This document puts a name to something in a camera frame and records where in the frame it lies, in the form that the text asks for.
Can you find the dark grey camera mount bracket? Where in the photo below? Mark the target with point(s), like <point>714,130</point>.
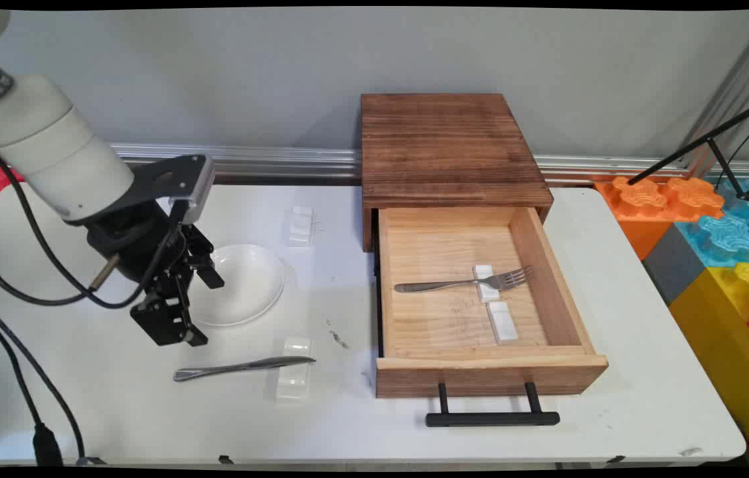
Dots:
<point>149,179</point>

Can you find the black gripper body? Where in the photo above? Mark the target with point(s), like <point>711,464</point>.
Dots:
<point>129,242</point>

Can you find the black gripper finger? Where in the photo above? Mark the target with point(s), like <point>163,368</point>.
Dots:
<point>207,262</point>
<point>167,315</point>

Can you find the steel fork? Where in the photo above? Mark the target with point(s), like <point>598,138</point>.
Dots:
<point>427,287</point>

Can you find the black tripod stand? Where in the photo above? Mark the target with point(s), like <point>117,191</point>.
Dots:
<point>713,139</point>

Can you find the white round plate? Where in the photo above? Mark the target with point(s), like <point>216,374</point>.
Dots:
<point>248,282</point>

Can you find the orange foam block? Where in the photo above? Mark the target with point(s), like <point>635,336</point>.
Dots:
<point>647,206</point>

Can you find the steel table knife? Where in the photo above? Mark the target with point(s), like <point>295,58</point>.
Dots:
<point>242,366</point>

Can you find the dark wooden drawer cabinet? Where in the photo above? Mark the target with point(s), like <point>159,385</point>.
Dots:
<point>447,146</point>

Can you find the blue foam block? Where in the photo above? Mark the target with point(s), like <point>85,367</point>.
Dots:
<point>733,236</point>

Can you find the aluminium rail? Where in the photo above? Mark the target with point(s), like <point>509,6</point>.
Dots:
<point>268,160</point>

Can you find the light wooden drawer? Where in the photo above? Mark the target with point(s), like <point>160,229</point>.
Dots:
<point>441,325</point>

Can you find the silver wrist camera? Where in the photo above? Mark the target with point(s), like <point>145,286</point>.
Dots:
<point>196,189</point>

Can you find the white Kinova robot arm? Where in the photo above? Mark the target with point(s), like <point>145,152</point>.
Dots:
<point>49,146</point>

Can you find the grey foam block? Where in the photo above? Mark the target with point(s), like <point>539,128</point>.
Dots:
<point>673,262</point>

